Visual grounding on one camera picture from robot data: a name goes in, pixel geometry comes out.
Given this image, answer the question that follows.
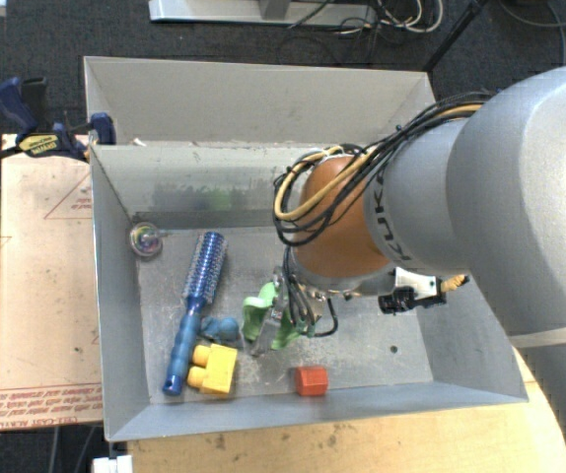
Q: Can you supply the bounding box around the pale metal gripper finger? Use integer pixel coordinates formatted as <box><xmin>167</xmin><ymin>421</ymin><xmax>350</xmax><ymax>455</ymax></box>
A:
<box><xmin>249</xmin><ymin>309</ymin><xmax>275</xmax><ymax>358</ymax></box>
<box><xmin>257</xmin><ymin>307</ymin><xmax>286</xmax><ymax>355</ymax></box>

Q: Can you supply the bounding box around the light green toy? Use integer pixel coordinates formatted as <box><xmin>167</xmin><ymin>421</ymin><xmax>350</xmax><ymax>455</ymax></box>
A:
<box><xmin>241</xmin><ymin>280</ymin><xmax>305</xmax><ymax>352</ymax></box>

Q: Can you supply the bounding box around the small blue toy figure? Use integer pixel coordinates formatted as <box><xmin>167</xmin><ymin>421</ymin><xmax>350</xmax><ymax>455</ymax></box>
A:
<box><xmin>198</xmin><ymin>315</ymin><xmax>242</xmax><ymax>345</ymax></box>

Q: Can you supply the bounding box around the yellow toy building brick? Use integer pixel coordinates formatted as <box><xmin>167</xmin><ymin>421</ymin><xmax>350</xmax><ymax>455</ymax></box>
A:
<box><xmin>186</xmin><ymin>342</ymin><xmax>240</xmax><ymax>396</ymax></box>

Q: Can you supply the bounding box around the red-orange small block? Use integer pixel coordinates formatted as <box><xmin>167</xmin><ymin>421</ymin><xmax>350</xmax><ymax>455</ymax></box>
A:
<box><xmin>294</xmin><ymin>365</ymin><xmax>330</xmax><ymax>398</ymax></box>

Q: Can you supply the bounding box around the blue round hairbrush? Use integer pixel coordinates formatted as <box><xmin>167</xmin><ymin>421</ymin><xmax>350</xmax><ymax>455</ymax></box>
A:
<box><xmin>162</xmin><ymin>231</ymin><xmax>229</xmax><ymax>397</ymax></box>

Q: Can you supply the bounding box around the grey metal bin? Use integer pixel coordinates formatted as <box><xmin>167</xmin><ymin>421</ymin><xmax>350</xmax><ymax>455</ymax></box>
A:
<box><xmin>83</xmin><ymin>55</ymin><xmax>530</xmax><ymax>442</ymax></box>

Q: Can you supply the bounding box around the brown cardboard board, red print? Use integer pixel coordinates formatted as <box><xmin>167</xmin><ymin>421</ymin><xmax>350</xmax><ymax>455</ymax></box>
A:
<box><xmin>0</xmin><ymin>133</ymin><xmax>105</xmax><ymax>433</ymax></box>

